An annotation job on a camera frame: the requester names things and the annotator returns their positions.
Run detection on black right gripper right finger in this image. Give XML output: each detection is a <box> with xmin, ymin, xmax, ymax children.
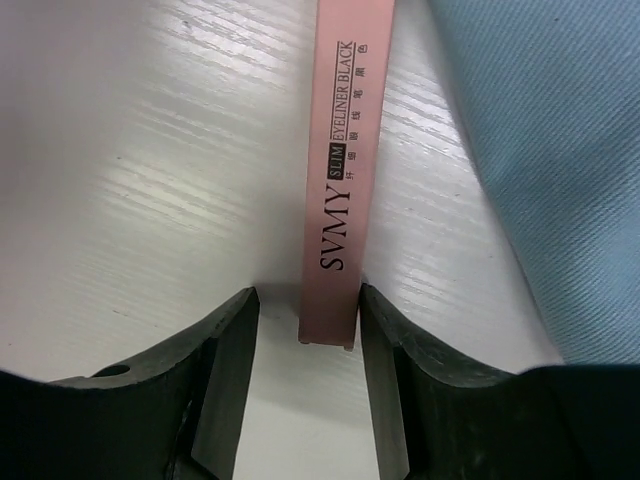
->
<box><xmin>359</xmin><ymin>284</ymin><xmax>530</xmax><ymax>479</ymax></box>

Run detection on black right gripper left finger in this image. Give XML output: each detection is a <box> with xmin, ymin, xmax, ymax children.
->
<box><xmin>47</xmin><ymin>285</ymin><xmax>261</xmax><ymax>480</ymax></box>

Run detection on light blue cloth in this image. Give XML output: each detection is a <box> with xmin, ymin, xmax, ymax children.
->
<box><xmin>431</xmin><ymin>1</ymin><xmax>639</xmax><ymax>364</ymax></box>

